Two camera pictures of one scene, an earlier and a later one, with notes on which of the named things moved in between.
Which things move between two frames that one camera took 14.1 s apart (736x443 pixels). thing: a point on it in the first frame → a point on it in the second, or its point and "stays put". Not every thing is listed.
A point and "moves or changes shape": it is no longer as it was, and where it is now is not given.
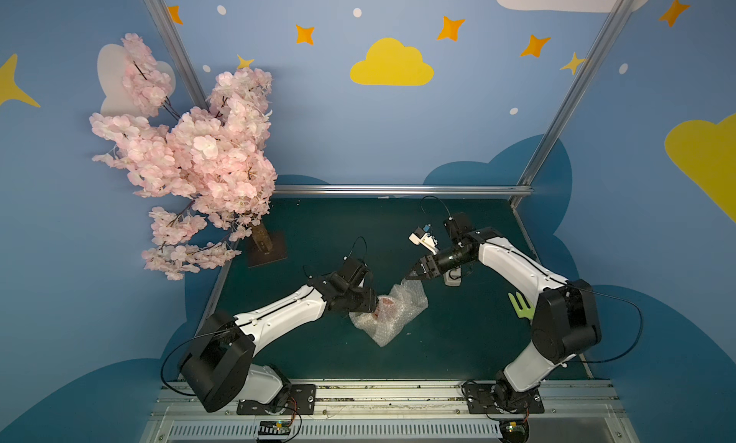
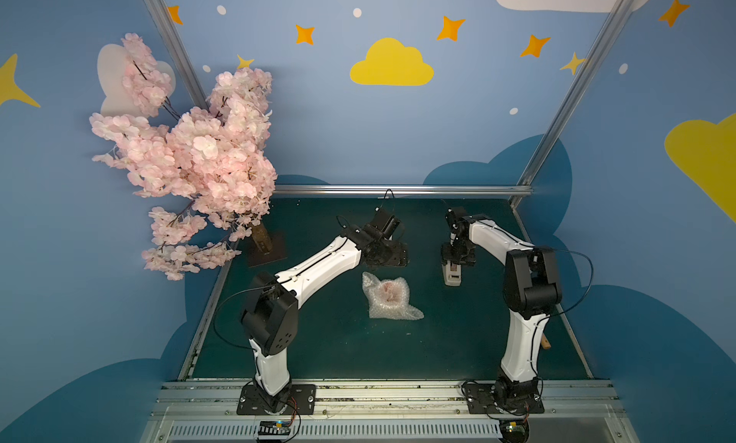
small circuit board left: (274, 428) stays put
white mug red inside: (386, 309) → (392, 291)
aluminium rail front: (397, 411) stays put
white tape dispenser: (452, 277) stays put
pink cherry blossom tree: (209, 165) stays put
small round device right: (514, 430) stays put
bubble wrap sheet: (394, 311) moves or changes shape
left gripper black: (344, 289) → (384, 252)
